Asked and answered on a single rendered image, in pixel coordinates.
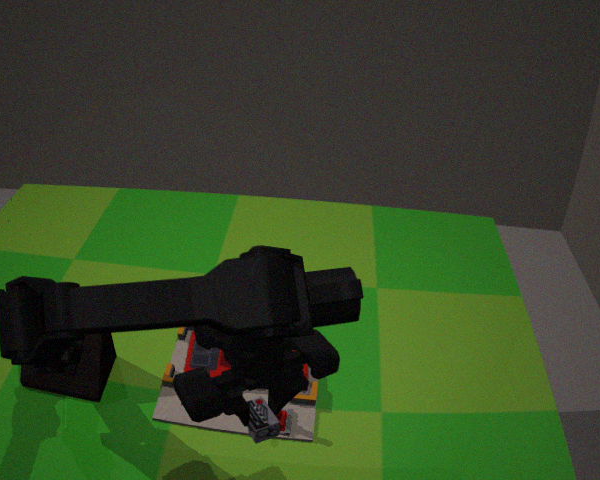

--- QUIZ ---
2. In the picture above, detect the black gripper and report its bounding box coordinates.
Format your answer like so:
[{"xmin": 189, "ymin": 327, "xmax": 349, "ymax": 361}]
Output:
[{"xmin": 172, "ymin": 329, "xmax": 340, "ymax": 426}]

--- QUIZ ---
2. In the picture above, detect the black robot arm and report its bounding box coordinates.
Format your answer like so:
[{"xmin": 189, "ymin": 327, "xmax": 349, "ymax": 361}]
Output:
[{"xmin": 0, "ymin": 245, "xmax": 364, "ymax": 374}]

